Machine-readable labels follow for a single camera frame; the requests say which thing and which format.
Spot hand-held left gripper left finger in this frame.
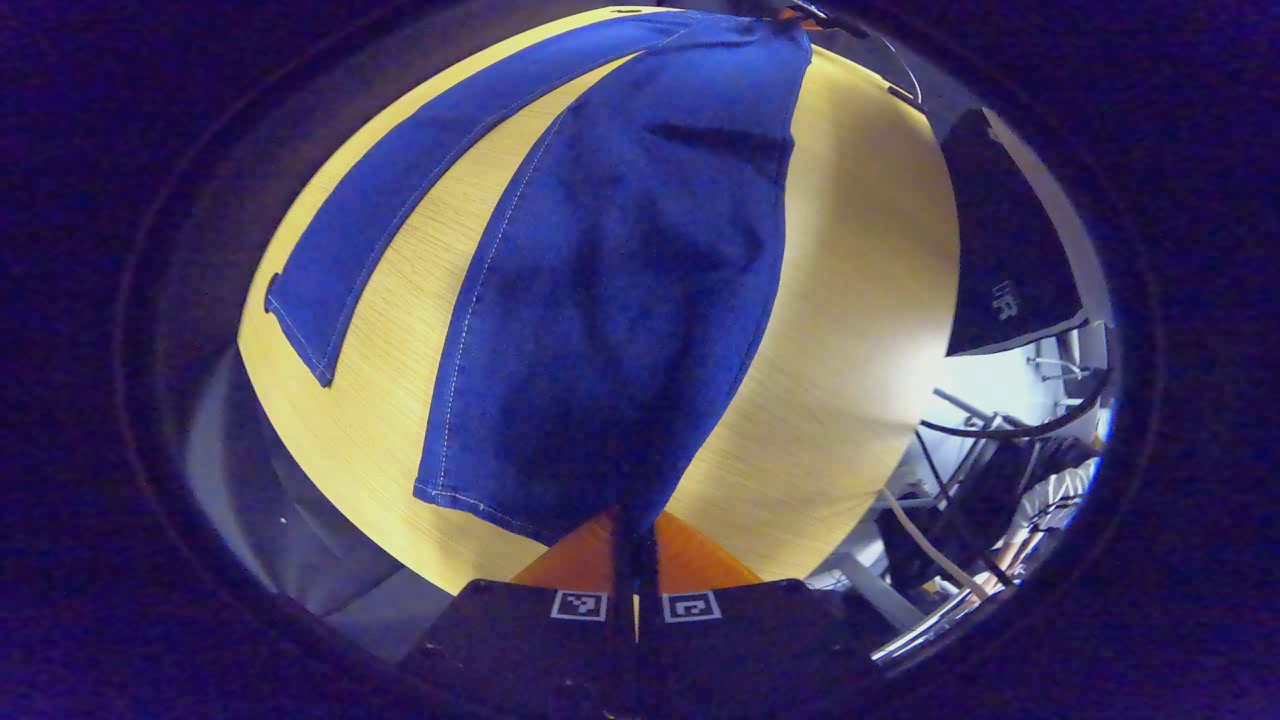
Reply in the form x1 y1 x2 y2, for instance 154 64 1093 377
400 508 638 701

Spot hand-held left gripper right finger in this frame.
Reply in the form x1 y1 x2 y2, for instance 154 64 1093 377
637 508 881 701

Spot black backdrop cloth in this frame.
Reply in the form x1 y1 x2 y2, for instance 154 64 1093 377
938 107 1089 358

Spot beige cable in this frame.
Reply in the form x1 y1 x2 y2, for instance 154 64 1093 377
878 487 993 601

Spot chrome tube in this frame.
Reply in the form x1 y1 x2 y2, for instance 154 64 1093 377
870 588 1006 665

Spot striped cloth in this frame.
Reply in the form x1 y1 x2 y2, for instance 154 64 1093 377
1008 458 1103 546

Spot blue denim jeans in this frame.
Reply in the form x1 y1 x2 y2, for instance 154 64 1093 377
264 8 816 549

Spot black curved bar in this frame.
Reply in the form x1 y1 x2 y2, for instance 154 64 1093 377
918 368 1113 443

